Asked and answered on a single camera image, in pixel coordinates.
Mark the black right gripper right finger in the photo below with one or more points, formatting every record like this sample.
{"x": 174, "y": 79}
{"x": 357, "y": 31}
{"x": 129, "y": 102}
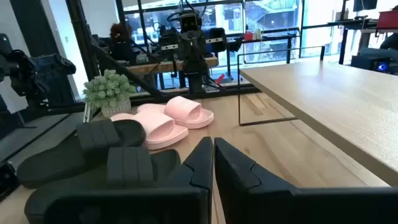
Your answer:
{"x": 230, "y": 174}

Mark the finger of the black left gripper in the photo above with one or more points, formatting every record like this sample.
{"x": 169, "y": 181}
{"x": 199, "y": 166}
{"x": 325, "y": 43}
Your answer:
{"x": 197, "y": 46}
{"x": 188, "y": 46}

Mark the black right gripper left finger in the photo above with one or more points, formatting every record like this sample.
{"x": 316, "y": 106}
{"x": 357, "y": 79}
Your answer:
{"x": 199, "y": 168}

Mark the pink rubber slide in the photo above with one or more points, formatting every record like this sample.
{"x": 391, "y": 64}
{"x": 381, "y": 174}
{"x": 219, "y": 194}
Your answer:
{"x": 158, "y": 130}
{"x": 186, "y": 112}

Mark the black rubber slide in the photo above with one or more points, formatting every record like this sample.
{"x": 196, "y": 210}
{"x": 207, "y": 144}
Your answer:
{"x": 46, "y": 168}
{"x": 130, "y": 168}

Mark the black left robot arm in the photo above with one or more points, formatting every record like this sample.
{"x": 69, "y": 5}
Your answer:
{"x": 196, "y": 82}

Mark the wooden workbench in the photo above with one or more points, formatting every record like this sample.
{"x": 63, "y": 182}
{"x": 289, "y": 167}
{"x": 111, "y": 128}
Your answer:
{"x": 164, "y": 66}

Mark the small red tool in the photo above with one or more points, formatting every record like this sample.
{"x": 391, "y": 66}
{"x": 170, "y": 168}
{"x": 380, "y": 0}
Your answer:
{"x": 220, "y": 78}

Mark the person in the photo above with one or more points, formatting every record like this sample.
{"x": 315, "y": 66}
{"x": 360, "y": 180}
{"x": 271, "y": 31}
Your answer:
{"x": 121, "y": 37}

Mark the green potted plant white pot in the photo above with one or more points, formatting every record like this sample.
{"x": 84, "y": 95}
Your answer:
{"x": 109, "y": 90}

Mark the black metal desk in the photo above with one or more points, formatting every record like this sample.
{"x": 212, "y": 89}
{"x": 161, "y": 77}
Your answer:
{"x": 354, "y": 24}

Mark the black computer with blue light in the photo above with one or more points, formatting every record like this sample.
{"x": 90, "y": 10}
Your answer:
{"x": 367, "y": 60}

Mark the red box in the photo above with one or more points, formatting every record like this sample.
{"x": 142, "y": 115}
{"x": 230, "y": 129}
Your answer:
{"x": 388, "y": 20}

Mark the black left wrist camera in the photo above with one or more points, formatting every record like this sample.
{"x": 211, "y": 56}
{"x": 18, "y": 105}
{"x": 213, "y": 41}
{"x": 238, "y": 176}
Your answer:
{"x": 190, "y": 20}

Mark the wooden shelf black metal frame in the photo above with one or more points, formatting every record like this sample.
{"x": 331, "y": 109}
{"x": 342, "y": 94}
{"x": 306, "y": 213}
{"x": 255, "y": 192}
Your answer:
{"x": 326, "y": 93}

